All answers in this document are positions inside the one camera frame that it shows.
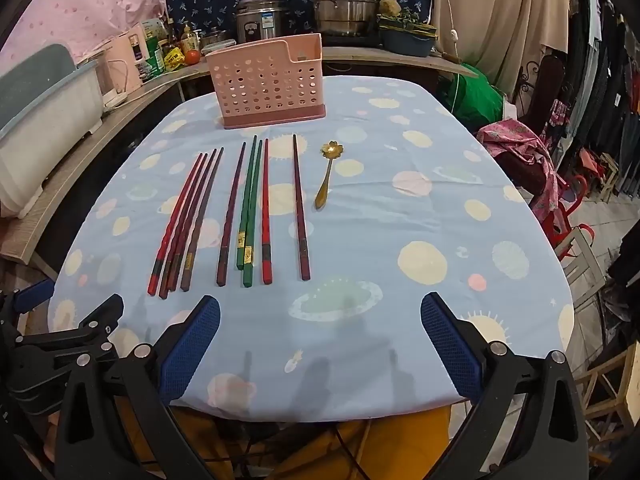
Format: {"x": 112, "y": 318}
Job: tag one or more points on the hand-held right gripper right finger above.
{"x": 450, "y": 345}

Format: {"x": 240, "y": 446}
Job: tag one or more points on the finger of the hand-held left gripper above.
{"x": 95, "y": 320}
{"x": 35, "y": 294}

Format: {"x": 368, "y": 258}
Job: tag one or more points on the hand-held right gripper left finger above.
{"x": 192, "y": 345}

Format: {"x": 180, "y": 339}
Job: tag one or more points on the dark red chopstick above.
{"x": 232, "y": 215}
{"x": 300, "y": 210}
{"x": 186, "y": 225}
{"x": 204, "y": 215}
{"x": 196, "y": 215}

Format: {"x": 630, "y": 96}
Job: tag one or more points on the pink perforated utensil basket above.
{"x": 265, "y": 85}

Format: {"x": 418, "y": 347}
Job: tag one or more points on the person's yellow trousers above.
{"x": 400, "y": 450}

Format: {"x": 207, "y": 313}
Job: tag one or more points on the grey wooden chair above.
{"x": 580, "y": 265}

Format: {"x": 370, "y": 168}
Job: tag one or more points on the light wooden stool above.
{"x": 610, "y": 395}

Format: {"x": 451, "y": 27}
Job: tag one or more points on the white storage box grey lid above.
{"x": 40, "y": 125}

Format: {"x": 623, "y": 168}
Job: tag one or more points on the red plastic stool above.
{"x": 565, "y": 220}

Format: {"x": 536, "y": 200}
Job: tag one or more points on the gold flower spoon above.
{"x": 325, "y": 180}

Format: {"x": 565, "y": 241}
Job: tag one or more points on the white power strip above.
{"x": 114, "y": 101}

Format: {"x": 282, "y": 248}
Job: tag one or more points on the pink floral cloth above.
{"x": 520, "y": 140}

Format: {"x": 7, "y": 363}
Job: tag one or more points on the pink kitchen appliance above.
{"x": 125, "y": 60}

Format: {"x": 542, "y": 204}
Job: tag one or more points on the green plastic bag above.
{"x": 475, "y": 95}

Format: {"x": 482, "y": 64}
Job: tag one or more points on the yellow packet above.
{"x": 174, "y": 59}

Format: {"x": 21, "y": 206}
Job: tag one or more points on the dark metal chair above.
{"x": 547, "y": 90}

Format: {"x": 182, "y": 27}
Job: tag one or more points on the green label container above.
{"x": 152, "y": 45}

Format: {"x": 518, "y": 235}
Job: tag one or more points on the tomato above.
{"x": 192, "y": 57}

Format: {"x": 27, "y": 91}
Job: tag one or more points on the pink dotted sheet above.
{"x": 95, "y": 5}

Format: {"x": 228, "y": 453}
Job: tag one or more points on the dark sauce bottle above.
{"x": 172, "y": 30}

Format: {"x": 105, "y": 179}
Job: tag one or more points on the cooking oil bottle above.
{"x": 188, "y": 37}

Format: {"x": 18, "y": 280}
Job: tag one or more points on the glass food container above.
{"x": 215, "y": 42}

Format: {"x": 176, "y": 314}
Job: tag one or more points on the blue plastic basin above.
{"x": 405, "y": 45}

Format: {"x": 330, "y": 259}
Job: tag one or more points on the rack of hanging clothes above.
{"x": 610, "y": 85}

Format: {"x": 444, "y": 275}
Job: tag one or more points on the yellow strainer basket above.
{"x": 425, "y": 29}

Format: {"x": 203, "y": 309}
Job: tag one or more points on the black induction cooktop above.
{"x": 350, "y": 41}

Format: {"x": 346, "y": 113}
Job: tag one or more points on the leafy greens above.
{"x": 410, "y": 16}

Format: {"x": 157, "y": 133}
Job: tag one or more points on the silver rice cooker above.
{"x": 260, "y": 20}

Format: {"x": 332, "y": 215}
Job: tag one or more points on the beige curtain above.
{"x": 500, "y": 15}

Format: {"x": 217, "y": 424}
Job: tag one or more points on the potato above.
{"x": 390, "y": 7}

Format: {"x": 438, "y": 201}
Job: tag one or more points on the stainless steel steamer pot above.
{"x": 342, "y": 2}

